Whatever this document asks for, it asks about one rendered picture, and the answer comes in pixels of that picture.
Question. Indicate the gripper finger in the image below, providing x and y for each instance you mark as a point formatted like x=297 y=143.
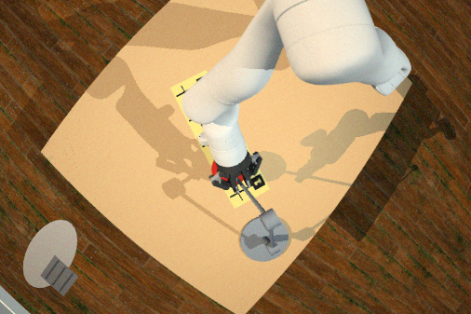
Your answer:
x=254 y=162
x=219 y=184

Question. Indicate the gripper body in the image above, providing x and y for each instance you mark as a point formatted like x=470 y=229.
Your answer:
x=235 y=177

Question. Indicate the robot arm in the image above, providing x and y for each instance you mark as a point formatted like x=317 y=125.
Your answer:
x=312 y=33

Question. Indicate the pale yellow strip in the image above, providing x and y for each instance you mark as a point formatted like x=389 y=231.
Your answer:
x=254 y=193

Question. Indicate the pale wooden table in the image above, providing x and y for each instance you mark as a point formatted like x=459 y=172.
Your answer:
x=110 y=136

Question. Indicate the grey ribbed block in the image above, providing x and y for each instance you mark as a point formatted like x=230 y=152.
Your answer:
x=59 y=275

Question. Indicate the grey round floor disc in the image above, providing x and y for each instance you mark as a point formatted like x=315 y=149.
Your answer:
x=44 y=247

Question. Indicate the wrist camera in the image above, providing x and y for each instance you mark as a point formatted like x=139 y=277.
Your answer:
x=203 y=139

